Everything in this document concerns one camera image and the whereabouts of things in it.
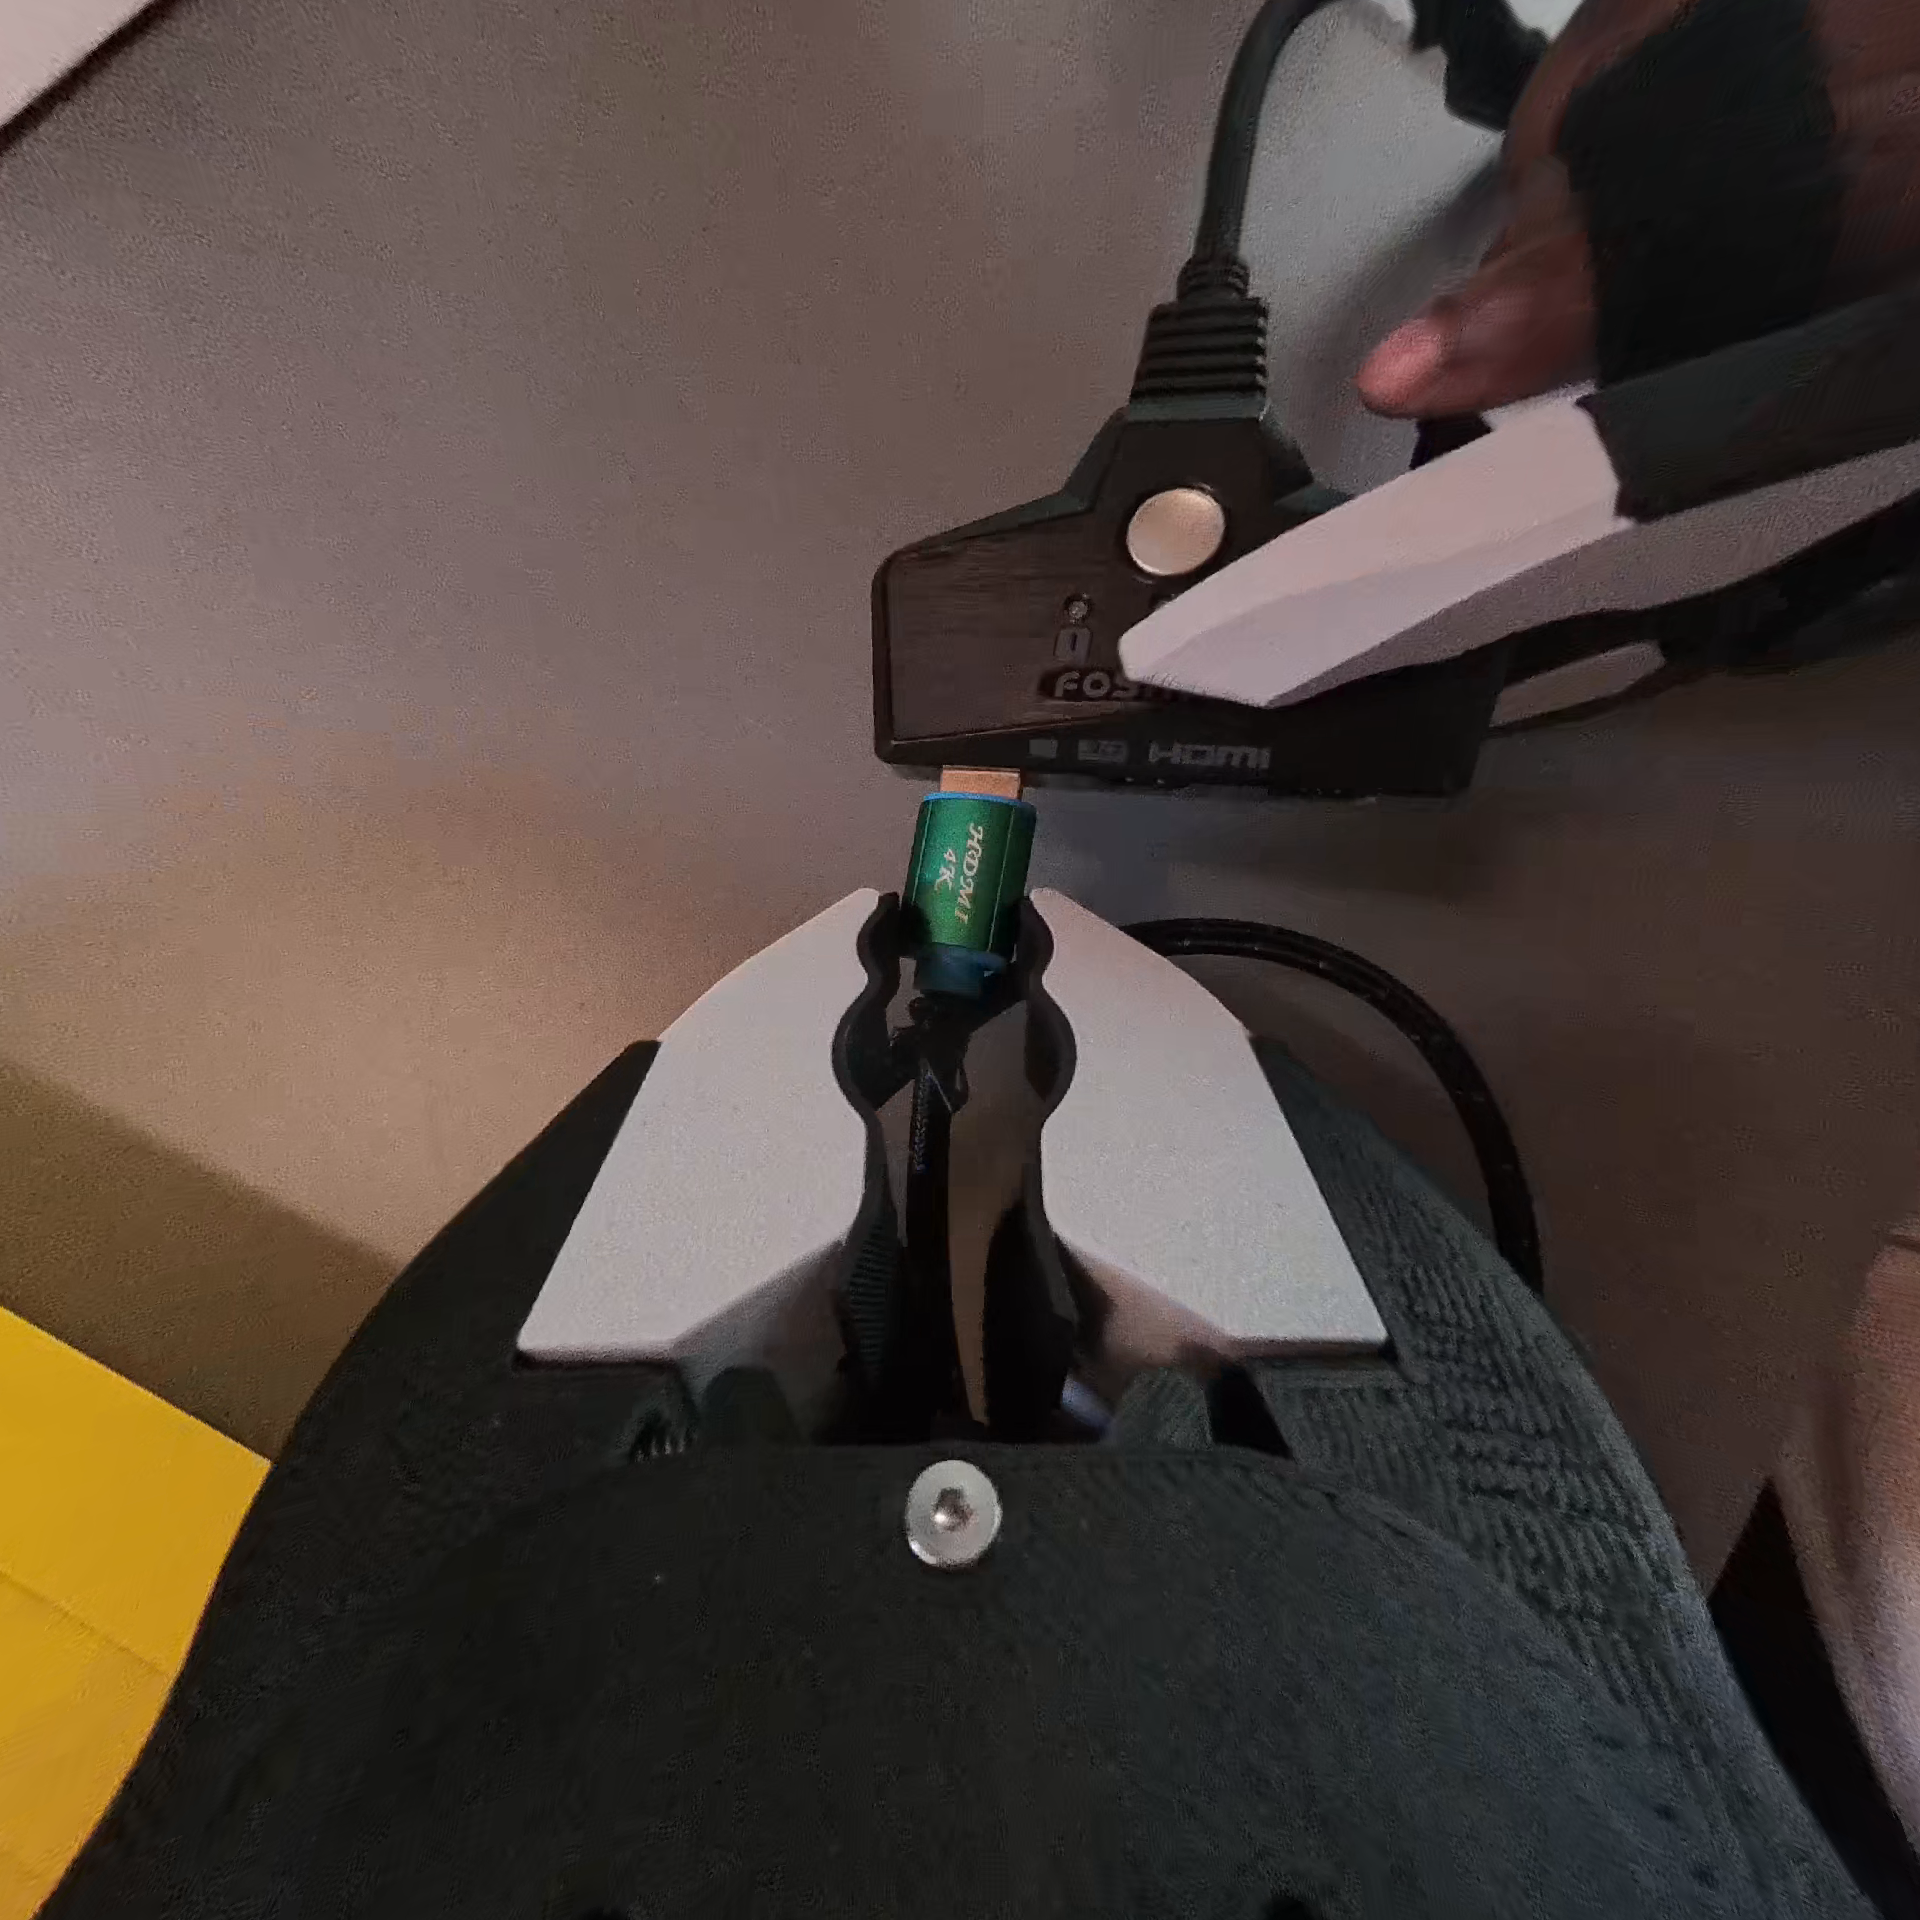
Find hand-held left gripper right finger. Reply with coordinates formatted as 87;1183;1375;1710
979;884;1392;1431

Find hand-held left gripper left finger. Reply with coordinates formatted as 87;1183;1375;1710
514;884;905;1445

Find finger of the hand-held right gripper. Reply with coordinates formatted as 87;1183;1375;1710
1120;393;1920;711

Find black braided cable green plugs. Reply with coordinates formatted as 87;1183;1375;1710
885;766;1546;1441

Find black switch box cable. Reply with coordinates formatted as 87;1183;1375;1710
1127;0;1361;422

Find yellow plastic bin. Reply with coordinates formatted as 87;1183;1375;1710
0;1305;275;1913

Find grey desk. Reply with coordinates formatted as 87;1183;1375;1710
0;0;1920;1593

